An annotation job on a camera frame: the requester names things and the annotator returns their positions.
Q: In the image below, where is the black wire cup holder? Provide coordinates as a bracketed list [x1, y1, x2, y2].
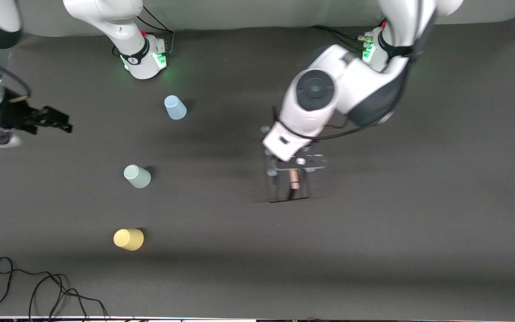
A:
[260, 106, 312, 204]

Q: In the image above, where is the pale green plastic cup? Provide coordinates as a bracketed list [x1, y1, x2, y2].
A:
[123, 165, 152, 189]

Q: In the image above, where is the yellow plastic cup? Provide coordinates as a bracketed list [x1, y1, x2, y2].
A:
[113, 229, 145, 251]

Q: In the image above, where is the light blue plastic cup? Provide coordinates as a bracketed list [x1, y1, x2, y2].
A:
[164, 95, 187, 120]

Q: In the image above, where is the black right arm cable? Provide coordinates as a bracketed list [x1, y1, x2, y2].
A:
[0, 51, 32, 101]

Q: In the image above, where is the black left base cable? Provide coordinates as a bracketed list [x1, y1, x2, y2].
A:
[309, 25, 371, 51]

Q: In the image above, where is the black base cable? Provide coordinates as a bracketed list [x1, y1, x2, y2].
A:
[136, 4, 176, 56]
[309, 25, 371, 51]

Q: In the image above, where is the black right base cable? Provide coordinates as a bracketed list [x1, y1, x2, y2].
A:
[136, 4, 176, 56]

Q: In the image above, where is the black loose cable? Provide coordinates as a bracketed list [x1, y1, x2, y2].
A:
[0, 256, 109, 322]

